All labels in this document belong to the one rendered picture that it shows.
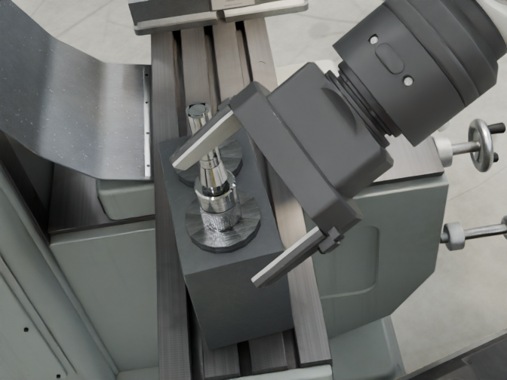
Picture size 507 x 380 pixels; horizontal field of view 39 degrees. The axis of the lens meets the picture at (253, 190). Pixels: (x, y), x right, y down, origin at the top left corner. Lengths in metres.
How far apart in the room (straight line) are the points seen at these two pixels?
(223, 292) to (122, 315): 0.81
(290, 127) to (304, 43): 2.47
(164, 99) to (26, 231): 0.35
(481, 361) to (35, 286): 0.86
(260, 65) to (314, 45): 1.60
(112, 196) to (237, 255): 0.55
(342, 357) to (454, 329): 0.42
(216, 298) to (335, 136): 0.44
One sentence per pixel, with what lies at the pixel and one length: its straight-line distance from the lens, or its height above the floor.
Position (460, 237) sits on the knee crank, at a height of 0.59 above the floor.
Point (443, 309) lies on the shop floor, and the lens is 2.14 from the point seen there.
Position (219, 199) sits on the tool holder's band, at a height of 1.24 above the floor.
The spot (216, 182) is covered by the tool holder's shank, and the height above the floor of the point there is 1.26.
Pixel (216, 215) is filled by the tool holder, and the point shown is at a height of 1.22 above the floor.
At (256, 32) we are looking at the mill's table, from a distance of 1.40.
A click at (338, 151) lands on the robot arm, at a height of 1.50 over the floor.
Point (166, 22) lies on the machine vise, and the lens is 1.44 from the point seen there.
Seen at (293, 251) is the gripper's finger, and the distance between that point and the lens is 0.47.
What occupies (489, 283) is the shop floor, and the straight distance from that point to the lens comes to 2.21.
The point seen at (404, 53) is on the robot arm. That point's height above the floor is 1.55.
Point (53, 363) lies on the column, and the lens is 1.69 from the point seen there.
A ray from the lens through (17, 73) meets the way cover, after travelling 1.30.
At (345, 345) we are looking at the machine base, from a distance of 1.84.
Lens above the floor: 1.84
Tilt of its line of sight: 50 degrees down
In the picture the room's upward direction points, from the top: 10 degrees counter-clockwise
